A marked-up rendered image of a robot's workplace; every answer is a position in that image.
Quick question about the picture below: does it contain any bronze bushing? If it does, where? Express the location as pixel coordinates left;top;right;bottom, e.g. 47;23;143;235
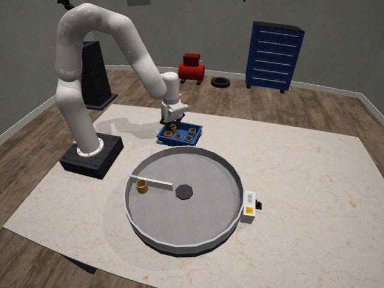
170;124;176;134
164;131;172;138
136;179;148;194

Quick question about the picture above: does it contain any blue crate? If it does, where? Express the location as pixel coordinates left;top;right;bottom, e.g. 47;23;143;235
157;122;203;147

